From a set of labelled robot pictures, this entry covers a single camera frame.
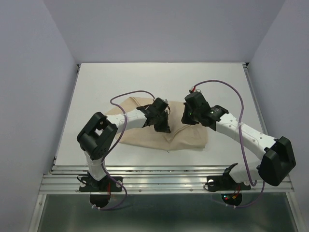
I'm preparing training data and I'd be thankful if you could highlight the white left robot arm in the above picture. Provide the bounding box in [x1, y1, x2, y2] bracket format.
[77, 98, 170, 190]

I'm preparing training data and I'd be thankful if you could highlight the aluminium mounting rail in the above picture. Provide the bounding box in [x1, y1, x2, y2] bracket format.
[38, 165, 293, 193]

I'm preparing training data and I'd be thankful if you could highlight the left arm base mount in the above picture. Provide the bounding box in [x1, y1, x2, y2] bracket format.
[76, 172, 127, 211]

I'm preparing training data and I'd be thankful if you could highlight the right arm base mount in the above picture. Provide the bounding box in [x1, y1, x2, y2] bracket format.
[203, 163, 251, 208]

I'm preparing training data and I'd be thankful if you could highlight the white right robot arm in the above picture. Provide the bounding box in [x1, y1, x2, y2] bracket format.
[182, 91, 296, 189]

